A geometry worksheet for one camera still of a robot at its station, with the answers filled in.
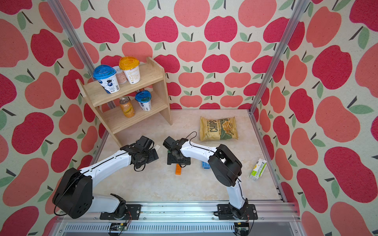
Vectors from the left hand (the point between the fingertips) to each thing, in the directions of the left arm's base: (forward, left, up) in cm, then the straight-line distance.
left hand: (153, 160), depth 88 cm
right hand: (-1, -14, -3) cm, 14 cm away
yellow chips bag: (+22, -40, +3) cm, 45 cm away
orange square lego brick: (-6, -15, -5) cm, 17 cm away
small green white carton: (-6, -62, +1) cm, 62 cm away
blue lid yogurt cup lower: (+27, +5, +26) cm, 38 cm away
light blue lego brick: (-2, -32, -2) cm, 32 cm away
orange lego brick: (-4, -15, -3) cm, 16 cm away
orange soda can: (+20, +14, +25) cm, 35 cm away
